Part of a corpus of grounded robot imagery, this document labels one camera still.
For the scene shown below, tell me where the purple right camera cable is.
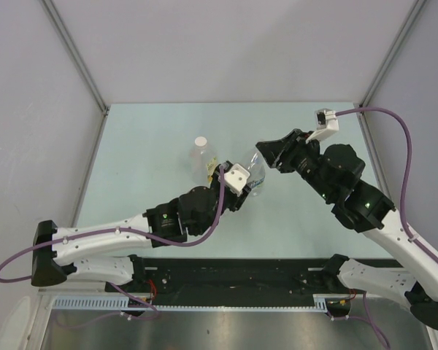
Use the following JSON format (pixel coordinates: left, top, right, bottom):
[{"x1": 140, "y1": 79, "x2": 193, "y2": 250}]
[{"x1": 335, "y1": 106, "x2": 438, "y2": 278}]

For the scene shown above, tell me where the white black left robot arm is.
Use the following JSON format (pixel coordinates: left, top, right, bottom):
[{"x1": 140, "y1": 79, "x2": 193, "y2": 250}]
[{"x1": 31, "y1": 161, "x2": 250, "y2": 292}]

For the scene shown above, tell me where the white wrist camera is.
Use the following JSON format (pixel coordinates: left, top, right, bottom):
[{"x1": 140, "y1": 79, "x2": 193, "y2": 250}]
[
  {"x1": 224, "y1": 163, "x2": 250, "y2": 196},
  {"x1": 306, "y1": 109, "x2": 339, "y2": 144}
]

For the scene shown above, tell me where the clear blue-label Pocari bottle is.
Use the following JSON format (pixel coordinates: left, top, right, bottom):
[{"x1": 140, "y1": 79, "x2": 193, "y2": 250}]
[{"x1": 241, "y1": 148, "x2": 266, "y2": 197}]

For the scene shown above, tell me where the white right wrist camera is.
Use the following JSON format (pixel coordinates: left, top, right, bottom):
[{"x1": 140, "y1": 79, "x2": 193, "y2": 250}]
[{"x1": 306, "y1": 109, "x2": 339, "y2": 144}]

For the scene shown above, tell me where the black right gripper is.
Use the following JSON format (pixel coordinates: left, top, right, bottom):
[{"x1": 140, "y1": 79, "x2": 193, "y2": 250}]
[{"x1": 255, "y1": 128, "x2": 336, "y2": 202}]

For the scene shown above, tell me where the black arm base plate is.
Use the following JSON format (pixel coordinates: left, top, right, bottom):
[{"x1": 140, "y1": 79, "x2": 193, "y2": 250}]
[{"x1": 120, "y1": 255, "x2": 357, "y2": 296}]

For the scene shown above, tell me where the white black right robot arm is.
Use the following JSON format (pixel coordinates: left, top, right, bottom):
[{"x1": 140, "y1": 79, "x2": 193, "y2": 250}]
[{"x1": 256, "y1": 129, "x2": 438, "y2": 330}]

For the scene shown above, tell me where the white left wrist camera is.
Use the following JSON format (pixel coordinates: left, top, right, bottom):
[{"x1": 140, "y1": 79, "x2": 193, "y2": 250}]
[{"x1": 224, "y1": 163, "x2": 250, "y2": 196}]

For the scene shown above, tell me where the square clear NFC juice bottle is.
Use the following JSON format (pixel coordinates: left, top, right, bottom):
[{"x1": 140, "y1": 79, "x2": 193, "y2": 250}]
[{"x1": 189, "y1": 136, "x2": 218, "y2": 186}]

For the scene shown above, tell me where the white slotted cable duct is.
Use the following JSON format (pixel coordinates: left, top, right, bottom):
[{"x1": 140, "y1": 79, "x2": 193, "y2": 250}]
[{"x1": 53, "y1": 293, "x2": 351, "y2": 313}]

